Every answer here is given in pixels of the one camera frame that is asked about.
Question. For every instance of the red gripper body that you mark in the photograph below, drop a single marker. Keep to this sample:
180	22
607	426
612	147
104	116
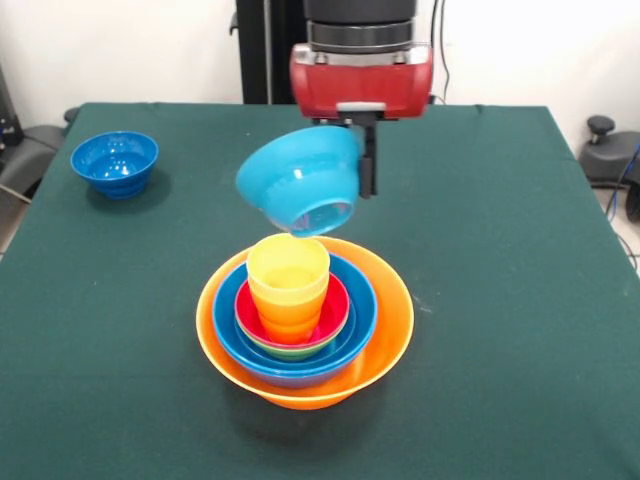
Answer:
360	85

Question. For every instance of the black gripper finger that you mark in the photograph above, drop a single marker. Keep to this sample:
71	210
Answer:
369	160

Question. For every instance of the small light blue bowl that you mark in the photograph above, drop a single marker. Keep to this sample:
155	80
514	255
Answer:
295	175

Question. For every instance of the yellow plastic cup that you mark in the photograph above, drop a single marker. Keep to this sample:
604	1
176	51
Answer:
288	267

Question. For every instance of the small red bowl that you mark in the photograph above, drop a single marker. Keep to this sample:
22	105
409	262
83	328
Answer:
335	310

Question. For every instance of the small green bowl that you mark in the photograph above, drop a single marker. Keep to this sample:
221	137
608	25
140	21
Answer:
292	352

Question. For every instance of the large blue bowl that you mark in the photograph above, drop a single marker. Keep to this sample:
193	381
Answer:
225	320
300	384

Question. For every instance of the large orange bowl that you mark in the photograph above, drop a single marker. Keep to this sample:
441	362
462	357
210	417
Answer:
395	330

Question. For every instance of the small dark blue bowl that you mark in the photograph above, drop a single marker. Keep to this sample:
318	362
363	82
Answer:
114	162

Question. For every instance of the dark green table cloth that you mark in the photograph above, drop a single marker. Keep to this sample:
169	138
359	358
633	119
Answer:
320	450

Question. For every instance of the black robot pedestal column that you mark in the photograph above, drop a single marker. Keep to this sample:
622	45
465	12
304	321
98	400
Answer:
270	50

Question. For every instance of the grey pedestal foot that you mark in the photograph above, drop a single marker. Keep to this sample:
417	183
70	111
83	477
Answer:
607	160
30	150

